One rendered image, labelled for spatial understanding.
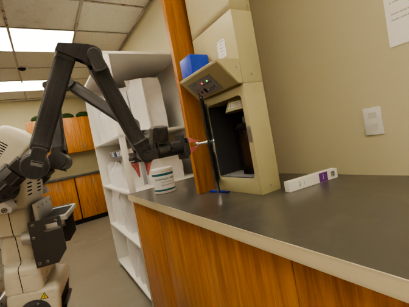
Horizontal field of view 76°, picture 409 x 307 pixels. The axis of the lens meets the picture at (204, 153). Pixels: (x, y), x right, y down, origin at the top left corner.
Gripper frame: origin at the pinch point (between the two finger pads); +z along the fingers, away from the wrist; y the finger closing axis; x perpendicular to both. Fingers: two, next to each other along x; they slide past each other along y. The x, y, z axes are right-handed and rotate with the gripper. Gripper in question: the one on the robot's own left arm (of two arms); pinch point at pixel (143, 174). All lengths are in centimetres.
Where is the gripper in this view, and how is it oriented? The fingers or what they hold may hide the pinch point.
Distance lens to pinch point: 134.8
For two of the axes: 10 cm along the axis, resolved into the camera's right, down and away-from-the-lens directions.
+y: 8.4, -1.8, 5.2
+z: 1.8, 9.8, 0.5
